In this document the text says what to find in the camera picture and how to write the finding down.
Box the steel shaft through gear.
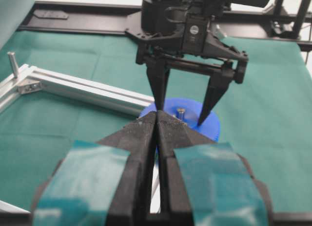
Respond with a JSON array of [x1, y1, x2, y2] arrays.
[[176, 108, 186, 121]]

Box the steel shaft far corner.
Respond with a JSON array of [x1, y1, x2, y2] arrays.
[[7, 52, 19, 78]]

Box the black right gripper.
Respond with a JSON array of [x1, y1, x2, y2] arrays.
[[135, 4, 248, 126]]

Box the black rail base frame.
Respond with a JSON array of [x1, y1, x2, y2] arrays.
[[18, 1, 297, 40]]

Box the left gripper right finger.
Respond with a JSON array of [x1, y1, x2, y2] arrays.
[[156, 111, 273, 226]]

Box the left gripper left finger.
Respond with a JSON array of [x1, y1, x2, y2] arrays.
[[33, 112, 156, 226]]

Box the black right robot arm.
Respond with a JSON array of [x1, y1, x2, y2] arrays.
[[136, 0, 269, 125]]

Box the blue plastic gear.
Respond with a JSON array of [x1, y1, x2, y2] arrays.
[[140, 96, 221, 163]]

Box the aluminium extrusion frame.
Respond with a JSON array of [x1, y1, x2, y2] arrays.
[[0, 65, 154, 214]]

